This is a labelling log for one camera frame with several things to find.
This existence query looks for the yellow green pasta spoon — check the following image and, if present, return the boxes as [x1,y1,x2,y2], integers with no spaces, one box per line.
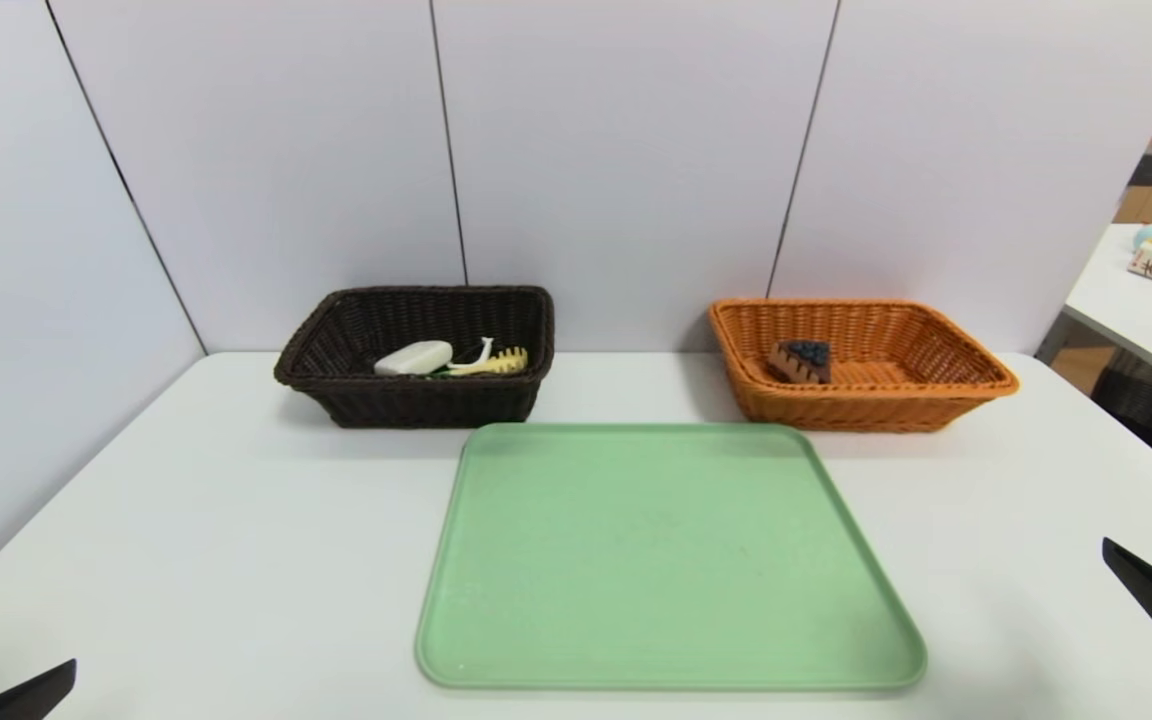
[426,346,530,380]

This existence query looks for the white peeler grey handle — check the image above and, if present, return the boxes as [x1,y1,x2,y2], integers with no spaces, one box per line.
[446,337,495,373]

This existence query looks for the white rectangular block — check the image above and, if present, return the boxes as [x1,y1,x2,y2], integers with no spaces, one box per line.
[373,340,455,378]

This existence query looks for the chocolate blueberry cake slice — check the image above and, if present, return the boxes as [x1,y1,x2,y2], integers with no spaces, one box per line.
[769,340,834,385]

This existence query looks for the dark brown wicker basket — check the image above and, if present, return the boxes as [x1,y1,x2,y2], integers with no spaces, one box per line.
[273,285,555,429]

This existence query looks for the orange wicker basket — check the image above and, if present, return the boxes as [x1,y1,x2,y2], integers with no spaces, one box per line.
[707,298,1022,434]

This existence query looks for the light green plastic tray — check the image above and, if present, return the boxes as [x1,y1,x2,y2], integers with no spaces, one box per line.
[414,421,927,692]

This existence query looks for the white side table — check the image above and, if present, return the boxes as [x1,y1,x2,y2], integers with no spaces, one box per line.
[1036,222,1152,393]

